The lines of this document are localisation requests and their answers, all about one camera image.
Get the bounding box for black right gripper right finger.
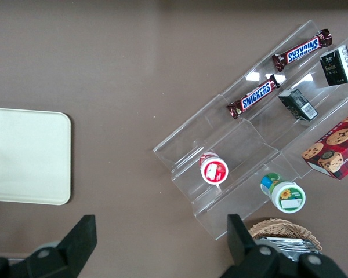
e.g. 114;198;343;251
220;214;348;278

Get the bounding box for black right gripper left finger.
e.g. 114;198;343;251
0;214;97;278

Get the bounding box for tall wicker basket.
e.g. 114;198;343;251
247;218;323;255

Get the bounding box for beige rectangular tray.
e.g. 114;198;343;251
0;107;72;206

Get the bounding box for stacked aluminium foil trays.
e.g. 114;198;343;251
253;236;322;261

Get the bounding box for green lidded yogurt bottle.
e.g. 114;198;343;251
260;173;306;214

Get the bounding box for red lidded yogurt bottle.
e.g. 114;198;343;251
199;152;229;185

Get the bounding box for clear acrylic stepped shelf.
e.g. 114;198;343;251
153;19;348;241

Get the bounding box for red tartan cookie box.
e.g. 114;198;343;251
302;106;348;181

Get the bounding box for Snickers chocolate bar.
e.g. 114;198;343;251
271;28;333;73
226;74;281;120

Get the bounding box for small dark green carton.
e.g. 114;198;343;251
319;45;348;87
278;87;319;121

